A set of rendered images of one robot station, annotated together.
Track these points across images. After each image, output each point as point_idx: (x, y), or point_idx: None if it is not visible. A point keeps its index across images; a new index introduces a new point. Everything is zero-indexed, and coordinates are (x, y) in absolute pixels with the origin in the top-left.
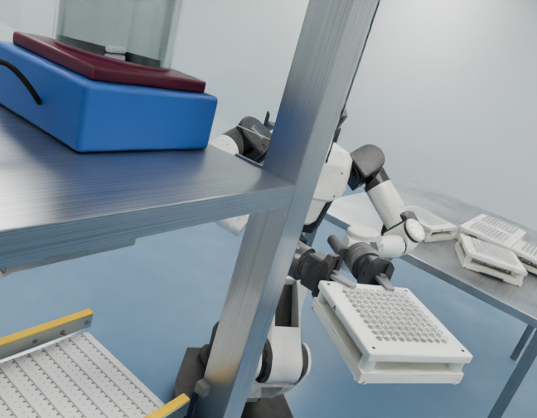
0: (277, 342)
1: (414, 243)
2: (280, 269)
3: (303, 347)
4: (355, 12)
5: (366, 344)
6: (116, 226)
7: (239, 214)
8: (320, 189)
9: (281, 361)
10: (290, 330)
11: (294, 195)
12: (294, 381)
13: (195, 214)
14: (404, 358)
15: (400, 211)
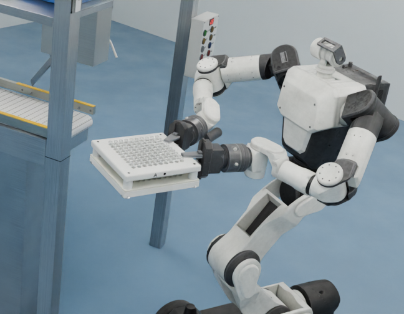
0: (227, 237)
1: (322, 186)
2: (58, 61)
3: (242, 254)
4: None
5: (99, 139)
6: None
7: (24, 18)
8: (300, 116)
9: (217, 249)
10: (242, 235)
11: (53, 22)
12: (222, 276)
13: (4, 9)
14: (101, 154)
15: (341, 156)
